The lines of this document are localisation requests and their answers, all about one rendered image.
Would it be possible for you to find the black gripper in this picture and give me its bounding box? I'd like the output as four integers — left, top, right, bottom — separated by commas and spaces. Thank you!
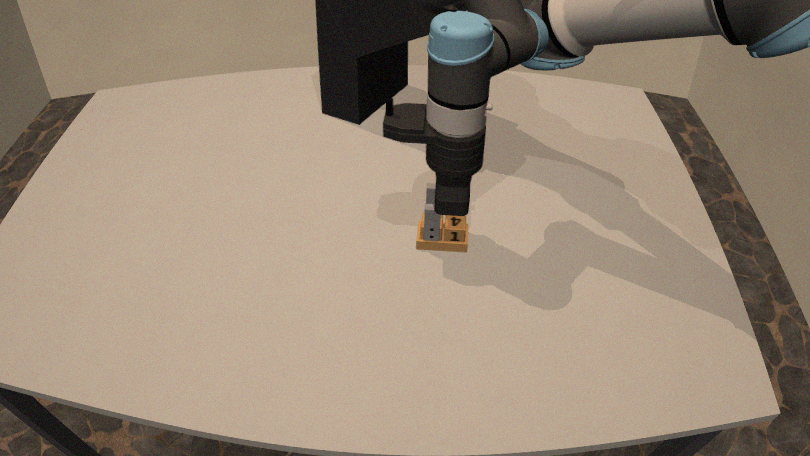
383, 90, 493, 241

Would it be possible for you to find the orange rectangular tray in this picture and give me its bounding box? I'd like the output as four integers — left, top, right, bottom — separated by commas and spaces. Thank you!
416, 221, 468, 252

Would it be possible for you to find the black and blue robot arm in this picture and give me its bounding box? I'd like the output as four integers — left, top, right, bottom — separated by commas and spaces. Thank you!
417, 0, 810, 110

